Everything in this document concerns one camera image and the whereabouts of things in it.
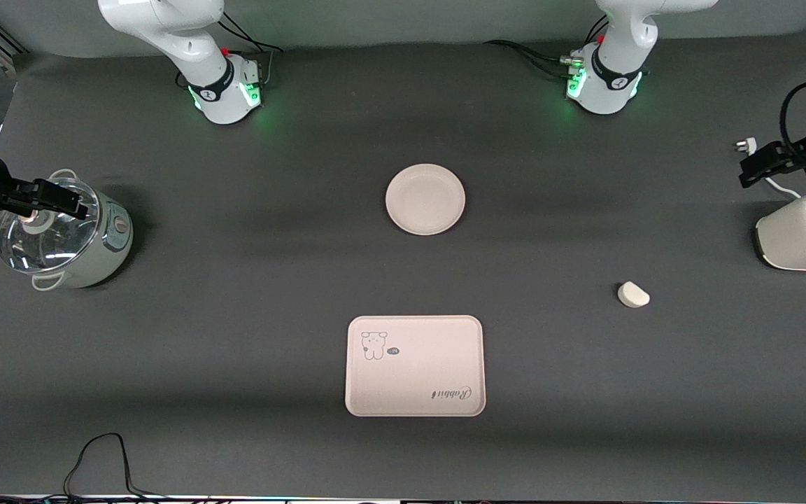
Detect white steamed bun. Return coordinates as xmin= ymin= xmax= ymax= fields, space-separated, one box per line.
xmin=616 ymin=281 xmax=651 ymax=309

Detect round beige plate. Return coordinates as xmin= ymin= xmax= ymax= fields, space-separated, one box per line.
xmin=385 ymin=163 xmax=467 ymax=236

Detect beige rectangular rabbit tray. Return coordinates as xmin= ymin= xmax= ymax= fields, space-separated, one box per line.
xmin=344 ymin=315 xmax=487 ymax=418

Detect glass pot lid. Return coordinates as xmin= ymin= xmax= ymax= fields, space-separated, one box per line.
xmin=0 ymin=176 xmax=102 ymax=274

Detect pale green electric cooker pot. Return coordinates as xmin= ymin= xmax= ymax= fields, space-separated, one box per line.
xmin=0 ymin=168 xmax=134 ymax=291

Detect white toaster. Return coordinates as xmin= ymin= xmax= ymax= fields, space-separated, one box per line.
xmin=754 ymin=190 xmax=806 ymax=272

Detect dark grey table mat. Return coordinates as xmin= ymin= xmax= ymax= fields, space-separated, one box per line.
xmin=0 ymin=31 xmax=806 ymax=502

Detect white toaster cord with plug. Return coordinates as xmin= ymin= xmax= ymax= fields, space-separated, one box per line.
xmin=734 ymin=137 xmax=804 ymax=202

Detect aluminium frame rail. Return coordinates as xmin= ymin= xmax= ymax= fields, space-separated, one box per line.
xmin=0 ymin=17 xmax=30 ymax=61

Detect black looped cable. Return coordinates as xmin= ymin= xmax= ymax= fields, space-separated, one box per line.
xmin=62 ymin=432 xmax=169 ymax=502

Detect left arm base black cables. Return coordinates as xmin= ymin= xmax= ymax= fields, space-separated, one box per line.
xmin=483 ymin=14 xmax=610 ymax=79

